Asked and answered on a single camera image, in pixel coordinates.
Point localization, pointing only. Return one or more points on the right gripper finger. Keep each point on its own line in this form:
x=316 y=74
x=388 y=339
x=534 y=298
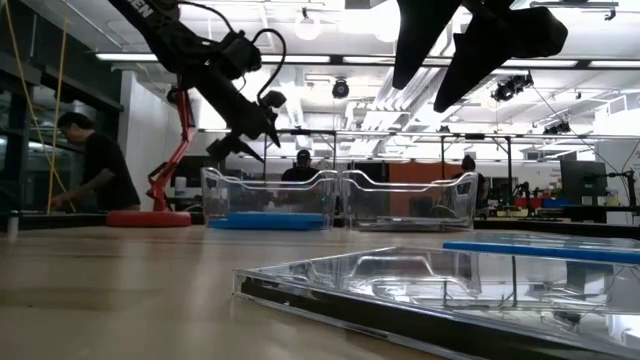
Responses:
x=500 y=45
x=420 y=40

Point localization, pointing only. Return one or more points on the blue jewel case white swirls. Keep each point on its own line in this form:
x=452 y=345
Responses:
x=270 y=217

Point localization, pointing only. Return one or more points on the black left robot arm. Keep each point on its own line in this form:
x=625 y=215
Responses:
x=165 y=35

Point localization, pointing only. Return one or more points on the ceiling light strip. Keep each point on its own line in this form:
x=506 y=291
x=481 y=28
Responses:
x=525 y=63

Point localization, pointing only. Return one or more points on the black ceiling device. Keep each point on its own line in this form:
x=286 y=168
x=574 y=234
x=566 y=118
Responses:
x=510 y=87

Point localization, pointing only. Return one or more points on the person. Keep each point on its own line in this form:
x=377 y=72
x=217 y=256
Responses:
x=470 y=170
x=300 y=172
x=105 y=165

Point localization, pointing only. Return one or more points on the clear plastic bin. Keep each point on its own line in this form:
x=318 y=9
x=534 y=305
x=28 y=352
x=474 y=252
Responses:
x=215 y=195
x=465 y=200

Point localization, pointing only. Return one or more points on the white container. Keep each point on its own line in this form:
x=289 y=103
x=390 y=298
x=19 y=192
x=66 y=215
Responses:
x=180 y=186

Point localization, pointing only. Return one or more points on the red desk lamp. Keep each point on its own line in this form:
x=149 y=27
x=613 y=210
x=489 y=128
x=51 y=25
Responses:
x=150 y=218

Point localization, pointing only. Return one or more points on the black computer monitor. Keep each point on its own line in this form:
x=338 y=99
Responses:
x=582 y=177

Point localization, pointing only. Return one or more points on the blue storage box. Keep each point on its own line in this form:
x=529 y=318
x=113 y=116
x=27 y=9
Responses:
x=555 y=202

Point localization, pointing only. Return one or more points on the black stand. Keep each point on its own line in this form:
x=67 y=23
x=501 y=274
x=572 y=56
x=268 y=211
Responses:
x=631 y=192

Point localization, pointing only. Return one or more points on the dark glass partition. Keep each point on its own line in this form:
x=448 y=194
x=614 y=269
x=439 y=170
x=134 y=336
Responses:
x=15 y=150

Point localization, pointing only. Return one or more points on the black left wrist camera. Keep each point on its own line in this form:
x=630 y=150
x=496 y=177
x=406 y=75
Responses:
x=274 y=98

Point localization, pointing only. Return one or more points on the round black ceiling camera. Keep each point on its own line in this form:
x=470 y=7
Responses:
x=340 y=89

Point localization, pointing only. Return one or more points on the black aluminium table frame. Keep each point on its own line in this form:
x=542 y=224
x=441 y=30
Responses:
x=550 y=229

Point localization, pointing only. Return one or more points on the small grey post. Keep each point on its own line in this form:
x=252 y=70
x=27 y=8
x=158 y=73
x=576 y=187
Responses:
x=13 y=222

